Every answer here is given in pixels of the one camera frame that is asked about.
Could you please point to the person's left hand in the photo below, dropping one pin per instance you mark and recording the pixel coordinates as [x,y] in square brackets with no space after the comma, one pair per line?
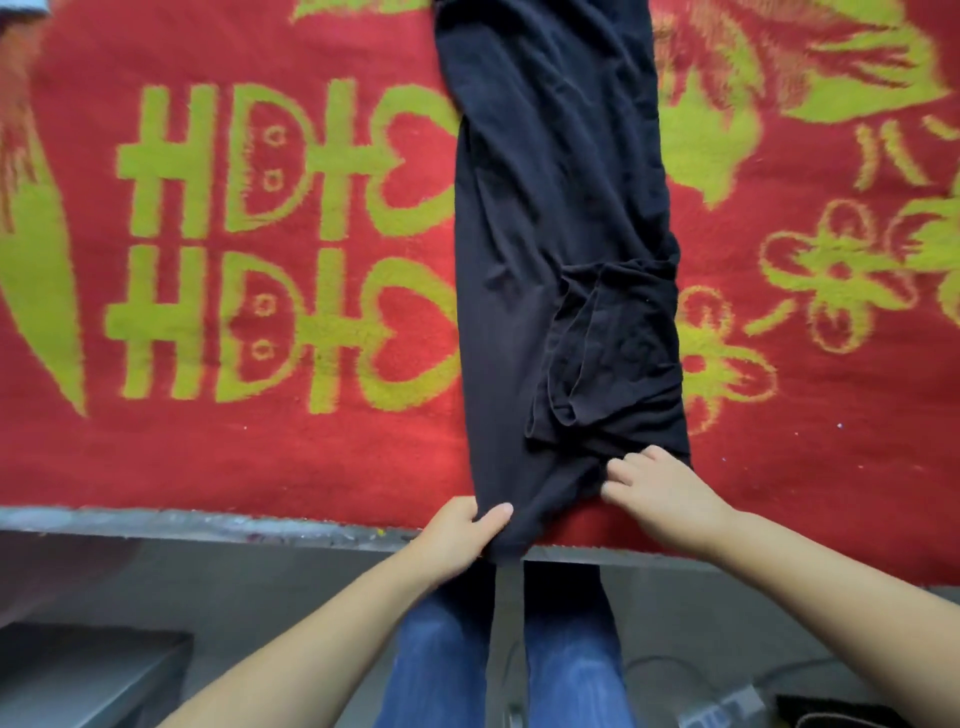
[458,540]

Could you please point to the person's right hand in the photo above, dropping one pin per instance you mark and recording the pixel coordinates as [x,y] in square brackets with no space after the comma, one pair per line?
[675,503]

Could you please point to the plain black garment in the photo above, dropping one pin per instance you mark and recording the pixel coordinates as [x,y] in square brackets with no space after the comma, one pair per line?
[555,225]

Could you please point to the person's left forearm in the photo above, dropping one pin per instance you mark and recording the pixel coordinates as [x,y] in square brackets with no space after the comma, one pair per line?
[300,653]

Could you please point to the person's right forearm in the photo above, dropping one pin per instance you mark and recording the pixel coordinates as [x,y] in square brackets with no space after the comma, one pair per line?
[840,615]

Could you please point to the person's blue trousers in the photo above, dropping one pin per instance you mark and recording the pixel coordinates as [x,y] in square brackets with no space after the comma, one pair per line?
[435,660]

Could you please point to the red and yellow blanket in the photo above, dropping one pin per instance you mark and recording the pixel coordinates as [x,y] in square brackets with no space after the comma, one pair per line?
[225,375]

